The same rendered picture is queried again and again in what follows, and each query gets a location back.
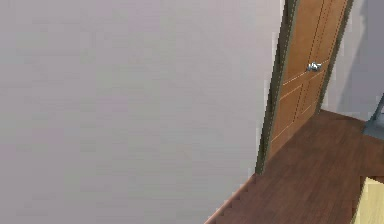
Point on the brown wooden room door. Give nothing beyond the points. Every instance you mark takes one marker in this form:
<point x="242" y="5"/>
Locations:
<point x="300" y="66"/>

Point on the grey blue furniture piece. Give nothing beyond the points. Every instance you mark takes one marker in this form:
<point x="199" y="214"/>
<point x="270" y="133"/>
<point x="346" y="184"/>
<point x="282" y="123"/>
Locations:
<point x="376" y="125"/>

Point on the pale yellow wooden furniture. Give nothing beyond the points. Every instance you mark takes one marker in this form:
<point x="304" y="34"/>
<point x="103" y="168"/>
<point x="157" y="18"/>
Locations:
<point x="371" y="203"/>

